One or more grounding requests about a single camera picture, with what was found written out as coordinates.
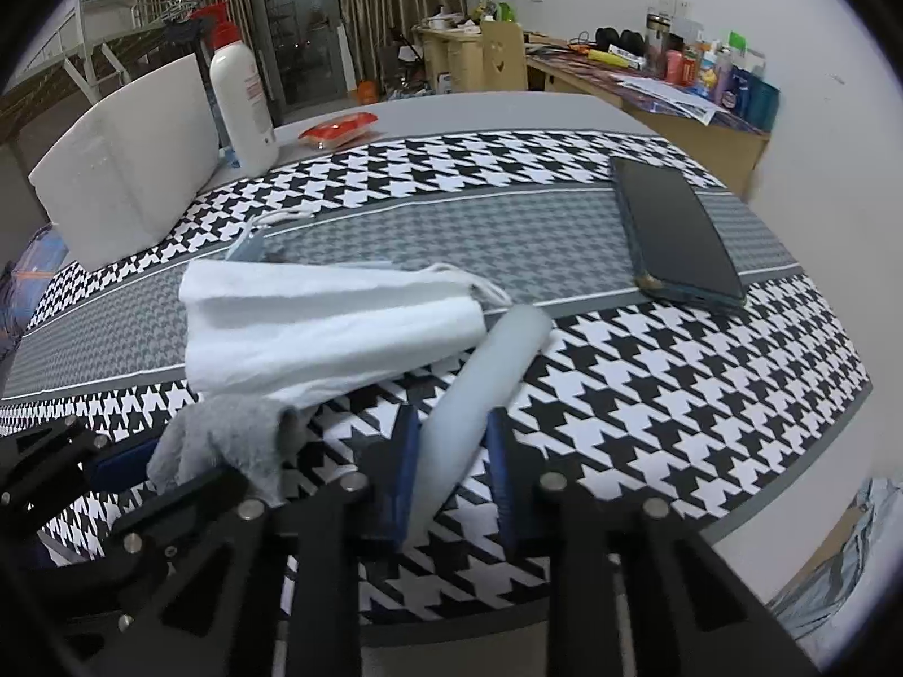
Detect grey cloth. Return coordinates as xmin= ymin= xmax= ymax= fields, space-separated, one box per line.
xmin=147 ymin=394 xmax=312 ymax=507

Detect white towel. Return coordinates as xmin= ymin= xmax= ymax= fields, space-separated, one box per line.
xmin=179 ymin=260 xmax=512 ymax=408

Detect blue surgical mask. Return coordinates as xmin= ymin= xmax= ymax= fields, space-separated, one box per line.
xmin=223 ymin=208 xmax=314 ymax=263

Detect houndstooth table cloth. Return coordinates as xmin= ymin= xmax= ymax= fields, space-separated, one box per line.
xmin=2 ymin=130 xmax=871 ymax=628

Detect blue plaid quilt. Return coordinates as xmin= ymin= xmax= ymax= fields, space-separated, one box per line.
xmin=0 ymin=225 xmax=67 ymax=359

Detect black smartphone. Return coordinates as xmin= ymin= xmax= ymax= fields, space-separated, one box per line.
xmin=611 ymin=157 xmax=746 ymax=313

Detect white foam box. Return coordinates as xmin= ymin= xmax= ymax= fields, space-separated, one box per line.
xmin=29 ymin=55 xmax=219 ymax=272

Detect red snack packet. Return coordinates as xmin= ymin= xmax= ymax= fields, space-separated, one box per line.
xmin=299 ymin=112 xmax=378 ymax=150

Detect orange bucket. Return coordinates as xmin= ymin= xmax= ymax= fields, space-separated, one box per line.
xmin=355 ymin=80 xmax=381 ymax=105

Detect white pump bottle red cap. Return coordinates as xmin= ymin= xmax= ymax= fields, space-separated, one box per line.
xmin=191 ymin=0 xmax=279 ymax=177

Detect long wooden desk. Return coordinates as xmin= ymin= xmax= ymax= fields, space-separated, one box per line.
xmin=413 ymin=26 xmax=770 ymax=199

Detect white paper sheets on desk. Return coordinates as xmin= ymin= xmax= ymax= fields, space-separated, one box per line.
xmin=615 ymin=75 xmax=724 ymax=125

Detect wooden smiley chair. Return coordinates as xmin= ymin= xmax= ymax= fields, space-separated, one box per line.
xmin=481 ymin=20 xmax=528 ymax=92

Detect metal bunk bed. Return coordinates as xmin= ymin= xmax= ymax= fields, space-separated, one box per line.
xmin=2 ymin=0 xmax=205 ymax=122

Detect glass balcony door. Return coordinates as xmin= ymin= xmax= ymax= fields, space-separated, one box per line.
xmin=251 ymin=0 xmax=355 ymax=115

